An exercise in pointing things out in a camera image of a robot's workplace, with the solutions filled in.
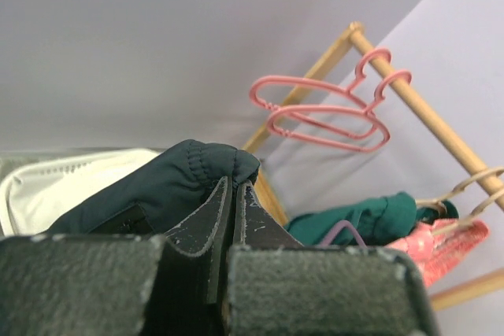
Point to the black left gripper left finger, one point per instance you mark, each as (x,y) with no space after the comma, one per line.
(197,248)

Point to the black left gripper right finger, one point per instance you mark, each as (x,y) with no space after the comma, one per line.
(254,226)

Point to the dark navy shorts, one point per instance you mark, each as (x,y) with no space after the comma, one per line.
(161,193)

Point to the pink hanger front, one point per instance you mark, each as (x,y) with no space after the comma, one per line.
(362,110)

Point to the green shorts on rack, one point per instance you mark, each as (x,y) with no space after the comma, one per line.
(379,221)

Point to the beige wooden hanger rear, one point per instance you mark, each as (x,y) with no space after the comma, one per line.
(460,187)

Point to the pink patterned shorts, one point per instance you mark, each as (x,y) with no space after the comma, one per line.
(437,248)

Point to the white cloth in basket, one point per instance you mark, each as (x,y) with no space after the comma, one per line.
(71,190)

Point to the white plastic basket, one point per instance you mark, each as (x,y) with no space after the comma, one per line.
(23,194)

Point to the wooden clothes rack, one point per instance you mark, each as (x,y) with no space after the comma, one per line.
(426,153)

